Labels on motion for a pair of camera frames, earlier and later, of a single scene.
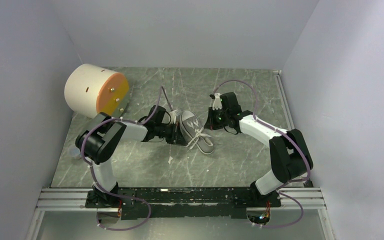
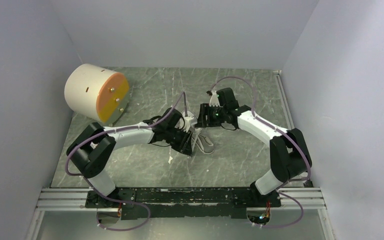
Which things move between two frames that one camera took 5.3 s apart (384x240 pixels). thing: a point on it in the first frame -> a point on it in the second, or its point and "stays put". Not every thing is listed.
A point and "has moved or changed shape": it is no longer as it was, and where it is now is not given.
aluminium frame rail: [68, 198] stays put
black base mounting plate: [154, 203] stays put
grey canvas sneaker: [193, 129] stays put
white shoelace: [198, 134] has moved or changed shape
